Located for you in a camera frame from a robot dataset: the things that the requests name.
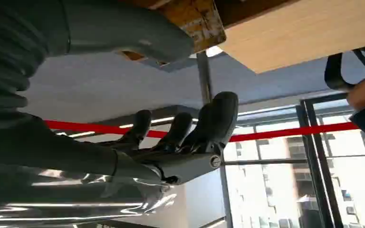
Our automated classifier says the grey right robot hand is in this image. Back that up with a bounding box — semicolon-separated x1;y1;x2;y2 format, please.
0;0;240;228

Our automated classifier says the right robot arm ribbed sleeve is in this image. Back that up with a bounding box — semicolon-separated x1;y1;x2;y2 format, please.
0;0;71;122

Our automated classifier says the worn wooden card box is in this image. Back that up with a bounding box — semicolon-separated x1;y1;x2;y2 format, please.
119;0;227;64

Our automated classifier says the pale building outside window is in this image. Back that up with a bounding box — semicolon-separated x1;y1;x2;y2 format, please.
223;113;365;228

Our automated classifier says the red barrier tape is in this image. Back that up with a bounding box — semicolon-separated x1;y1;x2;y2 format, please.
44;119;359;143

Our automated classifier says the black chair armrest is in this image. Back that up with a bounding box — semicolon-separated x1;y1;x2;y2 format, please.
324;47;365;93

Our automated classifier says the grey metal post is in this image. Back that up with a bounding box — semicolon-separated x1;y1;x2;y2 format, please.
196;51;234;228

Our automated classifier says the black window frame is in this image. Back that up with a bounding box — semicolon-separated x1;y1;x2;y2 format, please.
295;93;365;228

